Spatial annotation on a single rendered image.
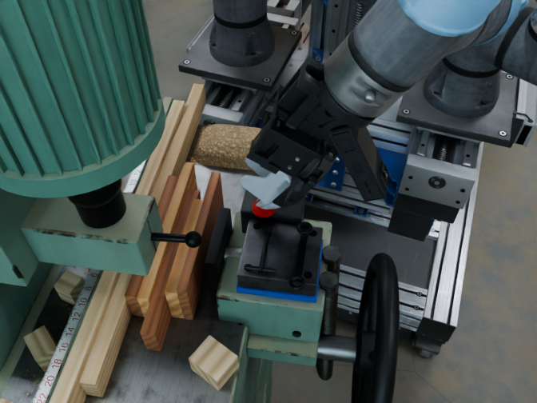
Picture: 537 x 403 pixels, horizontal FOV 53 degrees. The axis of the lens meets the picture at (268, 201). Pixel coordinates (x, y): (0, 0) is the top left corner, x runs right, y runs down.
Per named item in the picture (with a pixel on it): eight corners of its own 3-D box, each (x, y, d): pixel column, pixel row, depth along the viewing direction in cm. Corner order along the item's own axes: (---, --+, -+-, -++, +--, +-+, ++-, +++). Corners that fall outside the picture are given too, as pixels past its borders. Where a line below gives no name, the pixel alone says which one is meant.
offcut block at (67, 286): (61, 299, 84) (53, 285, 81) (73, 283, 86) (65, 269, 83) (77, 306, 83) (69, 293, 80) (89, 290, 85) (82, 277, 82)
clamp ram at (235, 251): (264, 307, 71) (264, 270, 64) (210, 299, 72) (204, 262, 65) (274, 252, 77) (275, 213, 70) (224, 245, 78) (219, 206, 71)
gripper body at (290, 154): (254, 115, 61) (312, 41, 53) (316, 149, 64) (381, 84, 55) (242, 163, 57) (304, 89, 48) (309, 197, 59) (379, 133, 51)
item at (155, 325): (161, 352, 68) (154, 334, 64) (146, 349, 68) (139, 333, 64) (202, 210, 82) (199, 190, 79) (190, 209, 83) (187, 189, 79)
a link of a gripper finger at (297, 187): (274, 181, 64) (314, 139, 58) (286, 187, 65) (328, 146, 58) (268, 211, 61) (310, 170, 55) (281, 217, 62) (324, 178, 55)
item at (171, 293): (184, 318, 71) (177, 293, 66) (171, 317, 71) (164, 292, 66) (209, 227, 80) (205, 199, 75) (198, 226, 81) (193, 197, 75)
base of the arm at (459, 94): (429, 65, 119) (439, 26, 112) (499, 80, 116) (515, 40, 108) (417, 107, 110) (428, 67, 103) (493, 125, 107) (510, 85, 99)
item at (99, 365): (103, 397, 64) (94, 385, 61) (87, 395, 64) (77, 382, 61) (206, 101, 99) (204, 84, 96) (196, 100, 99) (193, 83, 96)
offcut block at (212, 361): (211, 345, 68) (209, 334, 66) (239, 366, 67) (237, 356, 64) (190, 369, 66) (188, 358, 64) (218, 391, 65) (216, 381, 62)
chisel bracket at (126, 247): (150, 284, 64) (137, 243, 58) (40, 269, 66) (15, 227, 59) (167, 235, 69) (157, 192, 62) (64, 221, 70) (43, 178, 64)
